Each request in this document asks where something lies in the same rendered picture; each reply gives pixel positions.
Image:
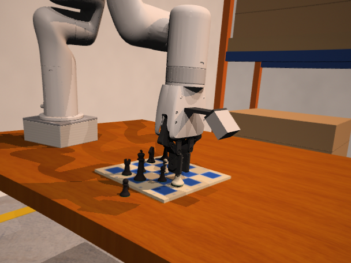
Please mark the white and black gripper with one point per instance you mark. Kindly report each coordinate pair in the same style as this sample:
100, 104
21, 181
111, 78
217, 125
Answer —
175, 124

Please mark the blue and cream chessboard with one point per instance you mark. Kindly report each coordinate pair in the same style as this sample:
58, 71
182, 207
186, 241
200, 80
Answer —
196, 179

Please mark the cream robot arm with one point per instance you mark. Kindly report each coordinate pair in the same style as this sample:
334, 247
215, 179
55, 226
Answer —
183, 33

